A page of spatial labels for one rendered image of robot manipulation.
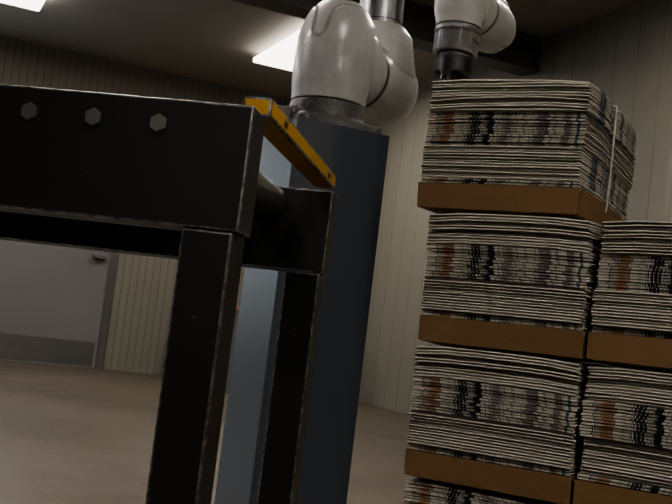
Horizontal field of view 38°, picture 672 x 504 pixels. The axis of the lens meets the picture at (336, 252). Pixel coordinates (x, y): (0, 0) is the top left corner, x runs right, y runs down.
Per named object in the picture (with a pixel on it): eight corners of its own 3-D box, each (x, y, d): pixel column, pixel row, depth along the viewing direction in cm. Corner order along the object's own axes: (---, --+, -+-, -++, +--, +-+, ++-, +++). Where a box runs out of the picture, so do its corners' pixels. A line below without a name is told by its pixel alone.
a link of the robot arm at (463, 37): (487, 35, 195) (484, 64, 194) (445, 37, 199) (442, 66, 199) (471, 20, 187) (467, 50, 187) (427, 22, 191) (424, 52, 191)
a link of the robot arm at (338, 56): (273, 95, 197) (287, -10, 199) (316, 118, 213) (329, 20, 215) (345, 95, 190) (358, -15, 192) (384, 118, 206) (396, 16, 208)
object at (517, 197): (448, 218, 186) (450, 195, 186) (601, 226, 172) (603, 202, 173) (414, 206, 172) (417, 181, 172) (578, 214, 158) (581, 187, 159)
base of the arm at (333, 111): (249, 126, 203) (253, 100, 204) (345, 146, 212) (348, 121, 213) (281, 113, 187) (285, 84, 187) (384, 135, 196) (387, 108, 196)
